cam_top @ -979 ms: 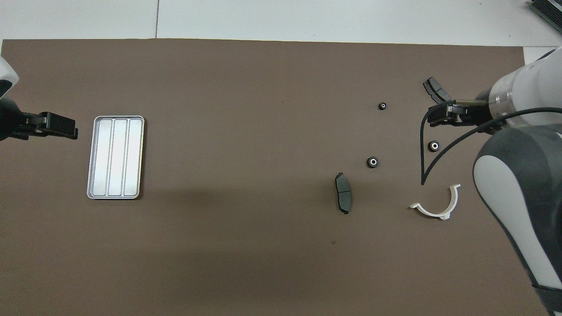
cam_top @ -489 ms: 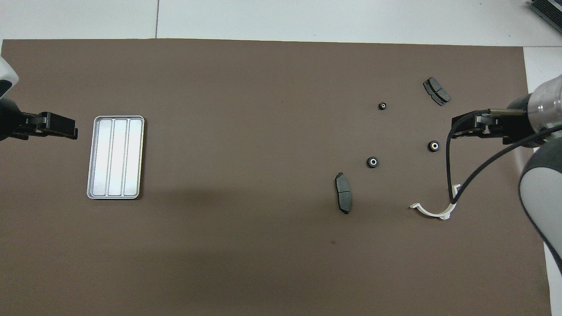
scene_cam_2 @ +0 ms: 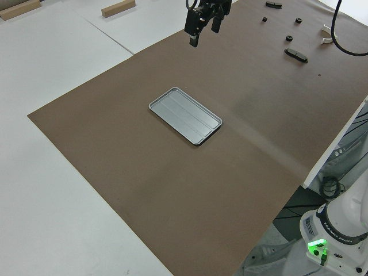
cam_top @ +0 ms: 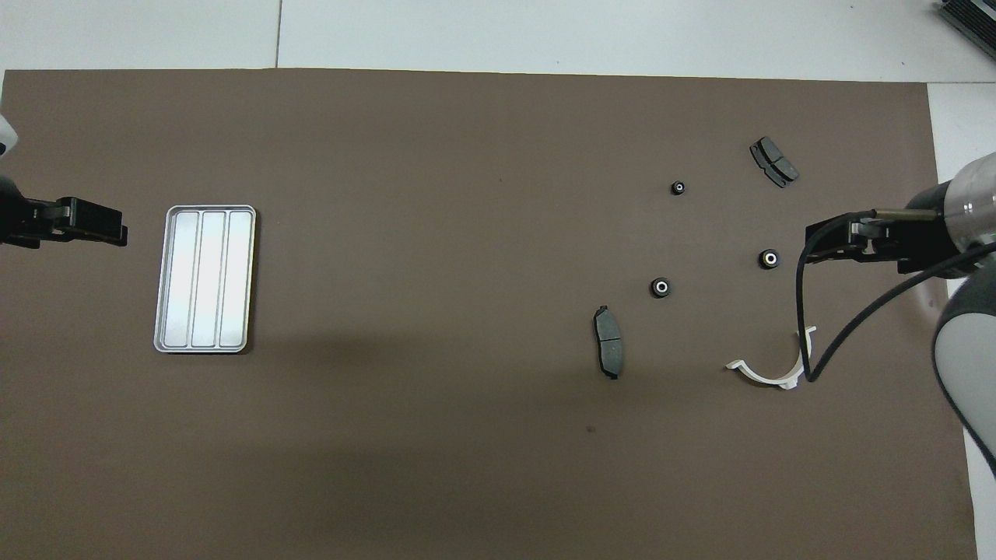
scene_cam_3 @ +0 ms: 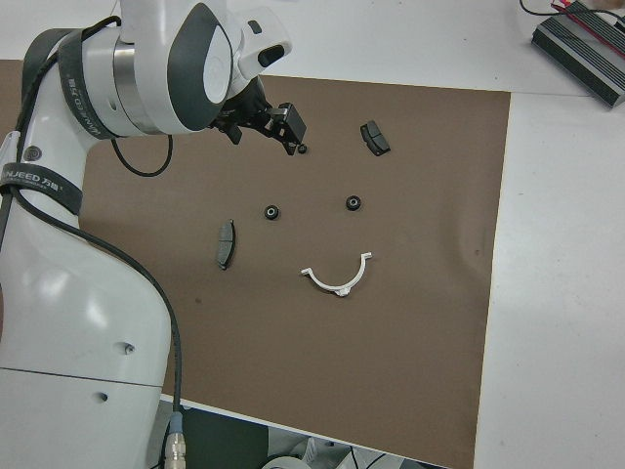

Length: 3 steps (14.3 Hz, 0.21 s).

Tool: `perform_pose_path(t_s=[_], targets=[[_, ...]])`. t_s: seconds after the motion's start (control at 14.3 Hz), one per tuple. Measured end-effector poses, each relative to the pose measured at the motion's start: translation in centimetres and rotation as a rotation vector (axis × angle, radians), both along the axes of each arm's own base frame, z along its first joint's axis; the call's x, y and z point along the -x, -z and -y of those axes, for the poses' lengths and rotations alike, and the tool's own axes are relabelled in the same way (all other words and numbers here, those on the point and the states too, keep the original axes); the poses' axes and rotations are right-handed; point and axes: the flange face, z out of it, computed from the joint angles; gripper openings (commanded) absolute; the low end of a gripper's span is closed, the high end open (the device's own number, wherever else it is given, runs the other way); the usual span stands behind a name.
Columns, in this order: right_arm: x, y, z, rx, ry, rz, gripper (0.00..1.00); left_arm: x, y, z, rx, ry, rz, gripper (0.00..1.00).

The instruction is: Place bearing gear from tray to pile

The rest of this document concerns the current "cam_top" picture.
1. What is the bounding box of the brown table mat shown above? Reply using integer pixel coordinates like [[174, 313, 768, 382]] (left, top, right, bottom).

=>
[[0, 68, 980, 560]]

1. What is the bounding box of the silver metal tray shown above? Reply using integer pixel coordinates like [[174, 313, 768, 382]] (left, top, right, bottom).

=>
[[153, 205, 258, 355]]

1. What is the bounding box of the white semicircular plastic bracket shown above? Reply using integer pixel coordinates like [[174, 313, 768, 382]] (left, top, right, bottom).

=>
[[725, 325, 818, 390]]

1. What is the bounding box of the long dark grey brake pad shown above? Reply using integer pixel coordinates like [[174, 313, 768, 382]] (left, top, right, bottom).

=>
[[594, 305, 626, 380]]

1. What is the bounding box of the grey ribbed device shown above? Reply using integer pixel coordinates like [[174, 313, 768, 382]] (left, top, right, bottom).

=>
[[938, 0, 996, 59]]

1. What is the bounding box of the short dark grey brake pad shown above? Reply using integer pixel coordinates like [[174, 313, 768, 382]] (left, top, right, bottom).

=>
[[749, 137, 800, 189]]

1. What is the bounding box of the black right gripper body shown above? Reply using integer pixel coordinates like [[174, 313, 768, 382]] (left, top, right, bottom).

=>
[[864, 220, 958, 275]]

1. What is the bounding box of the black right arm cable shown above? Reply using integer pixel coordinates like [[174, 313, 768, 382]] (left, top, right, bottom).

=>
[[795, 207, 996, 383]]

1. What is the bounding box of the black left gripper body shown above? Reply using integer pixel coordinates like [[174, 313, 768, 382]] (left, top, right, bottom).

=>
[[0, 177, 60, 250]]

